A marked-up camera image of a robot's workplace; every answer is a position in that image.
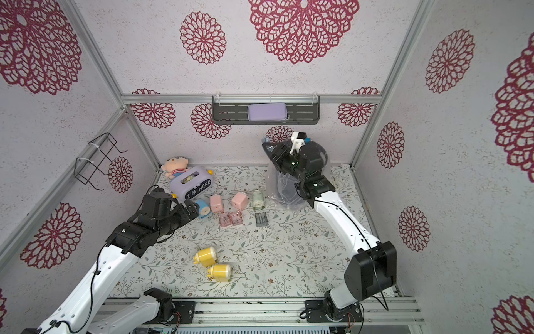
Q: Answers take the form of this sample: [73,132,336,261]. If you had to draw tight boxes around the aluminium front rail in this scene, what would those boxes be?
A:
[74,296,426,334]

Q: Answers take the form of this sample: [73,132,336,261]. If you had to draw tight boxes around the purple tissue box toy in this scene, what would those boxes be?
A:
[169,166,214,201]

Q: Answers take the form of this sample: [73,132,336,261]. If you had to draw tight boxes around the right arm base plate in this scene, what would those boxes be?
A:
[299,299,364,323]

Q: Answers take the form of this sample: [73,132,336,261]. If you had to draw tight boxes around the green pencil sharpener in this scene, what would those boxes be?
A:
[252,190,266,211]

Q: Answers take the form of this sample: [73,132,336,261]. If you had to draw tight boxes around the dark grey wall shelf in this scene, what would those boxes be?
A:
[211,95,321,125]

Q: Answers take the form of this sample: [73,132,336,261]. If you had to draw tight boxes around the clear plastic bin liner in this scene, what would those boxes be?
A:
[266,162,332,212]

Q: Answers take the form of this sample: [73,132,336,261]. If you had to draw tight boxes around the yellow pencil sharpener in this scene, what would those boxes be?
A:
[207,264,232,283]
[193,246,218,268]

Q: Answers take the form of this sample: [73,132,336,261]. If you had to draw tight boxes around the pink pencil sharpener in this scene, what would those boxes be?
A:
[231,192,248,211]
[210,194,225,213]

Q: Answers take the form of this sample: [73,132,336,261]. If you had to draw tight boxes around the blue pencil sharpener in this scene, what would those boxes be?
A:
[195,199,211,218]

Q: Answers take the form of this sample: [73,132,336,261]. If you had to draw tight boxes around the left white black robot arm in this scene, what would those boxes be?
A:
[23,186,200,333]

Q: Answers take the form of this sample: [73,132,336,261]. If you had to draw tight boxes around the purple soap box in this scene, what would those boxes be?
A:
[248,103,288,122]

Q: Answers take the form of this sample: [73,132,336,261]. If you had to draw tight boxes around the black wire wall rack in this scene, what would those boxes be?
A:
[73,132,127,191]

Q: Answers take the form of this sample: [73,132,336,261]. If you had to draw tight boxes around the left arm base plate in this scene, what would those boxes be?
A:
[167,300,196,326]

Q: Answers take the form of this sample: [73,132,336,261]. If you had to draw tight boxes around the grey sharpener shavings tray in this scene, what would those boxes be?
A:
[254,212,268,228]

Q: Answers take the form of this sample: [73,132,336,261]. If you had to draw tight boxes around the grey trash bin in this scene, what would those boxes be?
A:
[275,164,330,210]

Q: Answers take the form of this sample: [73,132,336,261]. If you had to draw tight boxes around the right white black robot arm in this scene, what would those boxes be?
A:
[261,132,397,317]

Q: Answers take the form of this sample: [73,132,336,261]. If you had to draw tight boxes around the plush doll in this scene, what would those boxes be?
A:
[161,157,189,180]

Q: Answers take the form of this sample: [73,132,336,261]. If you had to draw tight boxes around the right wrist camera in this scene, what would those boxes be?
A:
[290,132,311,155]

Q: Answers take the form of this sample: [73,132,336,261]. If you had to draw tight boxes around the pink clear shavings tray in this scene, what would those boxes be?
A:
[229,211,243,226]
[218,212,232,228]

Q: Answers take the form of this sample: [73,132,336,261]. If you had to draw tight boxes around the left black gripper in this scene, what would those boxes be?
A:
[156,198,200,239]

